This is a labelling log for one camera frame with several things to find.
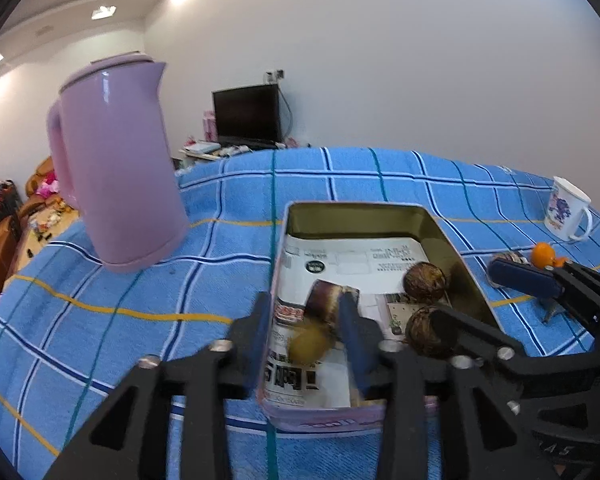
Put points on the square ceiling light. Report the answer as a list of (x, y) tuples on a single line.
[(103, 12)]

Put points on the printed paper leaflet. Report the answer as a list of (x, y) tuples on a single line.
[(360, 265)]

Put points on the blue checked blanket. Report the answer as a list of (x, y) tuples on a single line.
[(130, 320)]

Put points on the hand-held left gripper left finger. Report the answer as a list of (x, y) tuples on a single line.
[(252, 340)]

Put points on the white television stand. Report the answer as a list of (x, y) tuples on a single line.
[(200, 152)]

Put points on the pink electric kettle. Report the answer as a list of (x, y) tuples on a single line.
[(120, 170)]

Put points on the small yellow potato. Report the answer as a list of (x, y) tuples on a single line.
[(307, 344)]

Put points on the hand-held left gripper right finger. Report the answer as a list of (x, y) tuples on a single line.
[(357, 345)]

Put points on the wall power socket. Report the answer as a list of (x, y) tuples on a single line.
[(275, 75)]

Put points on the white mug with blue print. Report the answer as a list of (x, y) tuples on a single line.
[(562, 210)]

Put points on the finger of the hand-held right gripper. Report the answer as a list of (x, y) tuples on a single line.
[(480, 332), (525, 277)]

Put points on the wooden coffee table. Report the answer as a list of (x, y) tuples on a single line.
[(50, 225)]

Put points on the cut taro piece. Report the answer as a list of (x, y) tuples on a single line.
[(325, 302), (511, 258)]

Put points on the pink box beside television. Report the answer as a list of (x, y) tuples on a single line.
[(210, 126)]

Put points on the brown leather sofa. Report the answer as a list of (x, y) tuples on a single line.
[(40, 175)]

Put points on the black television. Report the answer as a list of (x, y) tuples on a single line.
[(247, 115)]

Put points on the pink metal tin box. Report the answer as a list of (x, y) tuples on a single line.
[(360, 217)]

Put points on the round brown taro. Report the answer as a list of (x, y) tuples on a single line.
[(427, 332), (425, 282)]

